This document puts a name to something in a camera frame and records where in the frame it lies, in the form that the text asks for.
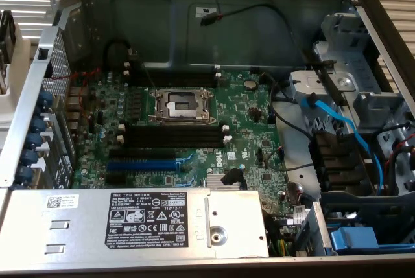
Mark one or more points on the black RAM slot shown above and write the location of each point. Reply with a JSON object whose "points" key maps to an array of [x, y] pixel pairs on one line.
{"points": [[181, 84], [175, 138], [175, 127], [175, 133], [181, 74], [181, 70], [175, 144], [181, 79]]}

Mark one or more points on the long black expansion slot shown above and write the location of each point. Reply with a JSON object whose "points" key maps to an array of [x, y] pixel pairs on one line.
{"points": [[142, 153]]}

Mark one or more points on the black angled plug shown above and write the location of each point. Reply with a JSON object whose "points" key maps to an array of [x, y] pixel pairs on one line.
{"points": [[231, 176]]}

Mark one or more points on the green motherboard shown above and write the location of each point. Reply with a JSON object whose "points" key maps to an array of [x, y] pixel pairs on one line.
{"points": [[246, 116]]}

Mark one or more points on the open PC case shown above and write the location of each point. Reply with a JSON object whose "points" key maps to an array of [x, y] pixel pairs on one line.
{"points": [[227, 38]]}

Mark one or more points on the blue slot retainer clip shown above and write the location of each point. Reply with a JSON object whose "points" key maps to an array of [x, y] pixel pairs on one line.
{"points": [[30, 156], [45, 99], [25, 173], [34, 140], [38, 125]]}

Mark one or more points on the short black expansion slot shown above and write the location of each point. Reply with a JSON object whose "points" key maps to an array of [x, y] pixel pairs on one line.
{"points": [[115, 178]]}

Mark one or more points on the grey metal disk bay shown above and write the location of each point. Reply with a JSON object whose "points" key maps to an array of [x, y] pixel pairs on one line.
{"points": [[343, 41]]}

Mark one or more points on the black graphics card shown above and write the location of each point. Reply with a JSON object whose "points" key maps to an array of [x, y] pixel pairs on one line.
{"points": [[6, 38]]}

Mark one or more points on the silver coin battery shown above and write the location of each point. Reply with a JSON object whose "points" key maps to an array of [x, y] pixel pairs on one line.
{"points": [[249, 84]]}

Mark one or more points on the silver chipset heatsink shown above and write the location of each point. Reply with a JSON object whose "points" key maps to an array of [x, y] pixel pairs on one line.
{"points": [[214, 182]]}

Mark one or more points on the white parts rack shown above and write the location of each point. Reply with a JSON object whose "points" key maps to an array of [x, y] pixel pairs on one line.
{"points": [[16, 74]]}

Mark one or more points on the dark disk bay frame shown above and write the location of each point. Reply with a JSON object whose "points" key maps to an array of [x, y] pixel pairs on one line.
{"points": [[389, 206]]}

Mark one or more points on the black finned bracket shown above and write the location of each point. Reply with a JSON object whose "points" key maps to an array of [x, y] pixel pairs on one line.
{"points": [[334, 161]]}

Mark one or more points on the metal CPU socket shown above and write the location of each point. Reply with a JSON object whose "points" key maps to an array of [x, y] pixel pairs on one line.
{"points": [[181, 106]]}

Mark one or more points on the blue plastic disk caddy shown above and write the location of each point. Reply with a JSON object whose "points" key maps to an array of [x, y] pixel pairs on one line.
{"points": [[353, 239]]}

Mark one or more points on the blue expansion slot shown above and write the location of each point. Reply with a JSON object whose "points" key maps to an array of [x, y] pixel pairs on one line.
{"points": [[139, 165]]}

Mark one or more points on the metal port block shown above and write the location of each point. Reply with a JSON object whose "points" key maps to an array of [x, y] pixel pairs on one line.
{"points": [[73, 109]]}

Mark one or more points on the thin socket locking lever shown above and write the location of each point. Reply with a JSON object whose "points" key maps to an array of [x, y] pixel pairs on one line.
{"points": [[146, 71]]}

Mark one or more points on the silver power supply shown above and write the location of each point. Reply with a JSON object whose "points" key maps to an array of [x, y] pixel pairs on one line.
{"points": [[81, 226]]}

